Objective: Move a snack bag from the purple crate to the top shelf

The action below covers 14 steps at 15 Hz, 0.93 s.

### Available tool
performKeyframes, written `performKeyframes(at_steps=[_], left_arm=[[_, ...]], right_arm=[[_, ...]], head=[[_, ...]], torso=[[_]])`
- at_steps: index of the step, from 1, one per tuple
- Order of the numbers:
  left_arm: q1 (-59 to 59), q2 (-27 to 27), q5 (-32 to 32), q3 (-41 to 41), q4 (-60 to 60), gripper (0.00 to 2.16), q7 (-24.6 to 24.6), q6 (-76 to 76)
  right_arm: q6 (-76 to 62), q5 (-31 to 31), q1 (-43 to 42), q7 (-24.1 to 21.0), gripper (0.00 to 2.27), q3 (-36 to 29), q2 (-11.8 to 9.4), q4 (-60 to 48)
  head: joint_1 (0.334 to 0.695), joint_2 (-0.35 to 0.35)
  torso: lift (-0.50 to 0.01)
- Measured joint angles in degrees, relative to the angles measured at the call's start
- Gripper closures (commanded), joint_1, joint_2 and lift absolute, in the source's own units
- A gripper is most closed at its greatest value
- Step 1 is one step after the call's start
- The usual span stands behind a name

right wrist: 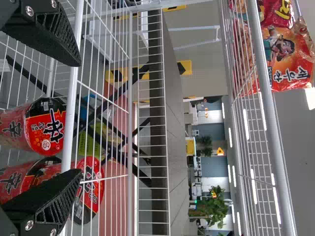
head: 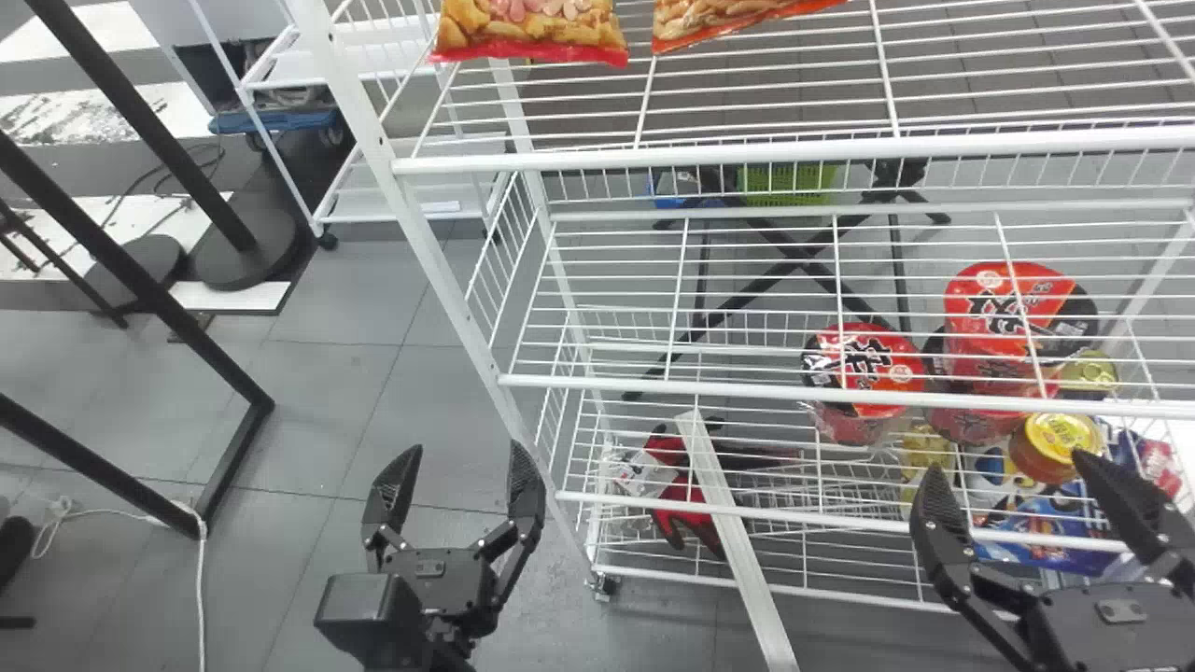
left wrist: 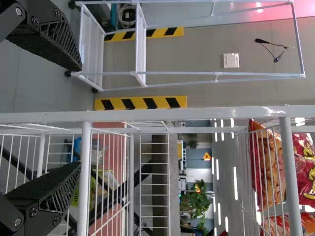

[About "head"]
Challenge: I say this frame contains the black metal frame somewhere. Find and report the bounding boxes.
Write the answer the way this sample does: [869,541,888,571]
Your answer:
[0,129,277,540]

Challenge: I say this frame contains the blue tray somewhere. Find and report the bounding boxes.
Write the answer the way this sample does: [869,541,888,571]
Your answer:
[207,106,341,137]

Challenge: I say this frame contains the green can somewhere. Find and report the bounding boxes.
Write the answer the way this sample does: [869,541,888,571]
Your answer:
[1060,349,1120,402]

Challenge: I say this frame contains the yellow can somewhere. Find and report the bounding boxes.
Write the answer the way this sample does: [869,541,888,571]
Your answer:
[1008,413,1106,486]
[898,420,959,507]

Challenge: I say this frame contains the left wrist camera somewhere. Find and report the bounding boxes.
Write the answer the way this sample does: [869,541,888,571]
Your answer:
[314,572,436,672]

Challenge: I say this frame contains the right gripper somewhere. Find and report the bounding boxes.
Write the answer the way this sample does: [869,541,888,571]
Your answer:
[909,448,1195,672]

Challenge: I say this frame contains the blue snack packet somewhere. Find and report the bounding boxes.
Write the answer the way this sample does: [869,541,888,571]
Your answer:
[975,493,1136,578]

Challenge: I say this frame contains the blue basket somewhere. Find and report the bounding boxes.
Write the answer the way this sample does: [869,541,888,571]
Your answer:
[648,172,731,211]

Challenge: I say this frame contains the red gloves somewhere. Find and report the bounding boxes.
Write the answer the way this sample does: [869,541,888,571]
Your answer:
[607,418,806,561]

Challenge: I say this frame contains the red snack packet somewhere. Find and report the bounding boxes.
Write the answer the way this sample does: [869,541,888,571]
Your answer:
[429,0,630,69]
[651,0,846,54]

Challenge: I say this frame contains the white wire rack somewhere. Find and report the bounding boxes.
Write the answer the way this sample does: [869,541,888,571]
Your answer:
[285,0,1195,672]

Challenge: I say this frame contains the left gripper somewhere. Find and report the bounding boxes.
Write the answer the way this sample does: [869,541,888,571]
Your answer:
[360,441,548,639]

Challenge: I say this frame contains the white cable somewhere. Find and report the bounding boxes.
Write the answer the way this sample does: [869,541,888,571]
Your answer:
[28,495,209,672]

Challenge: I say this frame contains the green basket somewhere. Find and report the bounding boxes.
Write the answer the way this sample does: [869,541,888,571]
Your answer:
[736,163,843,208]

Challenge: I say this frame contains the black post on round foot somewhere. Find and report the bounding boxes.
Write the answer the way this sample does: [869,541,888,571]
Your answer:
[22,0,305,293]

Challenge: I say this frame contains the red noodle cup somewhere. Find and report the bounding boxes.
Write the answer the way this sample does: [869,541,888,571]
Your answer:
[800,322,928,447]
[921,261,1102,445]

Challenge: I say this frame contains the black side table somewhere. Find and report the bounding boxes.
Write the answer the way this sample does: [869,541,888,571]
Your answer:
[620,159,955,402]

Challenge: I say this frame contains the white shelf trolley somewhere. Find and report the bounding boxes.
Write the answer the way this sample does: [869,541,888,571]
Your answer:
[185,0,513,251]

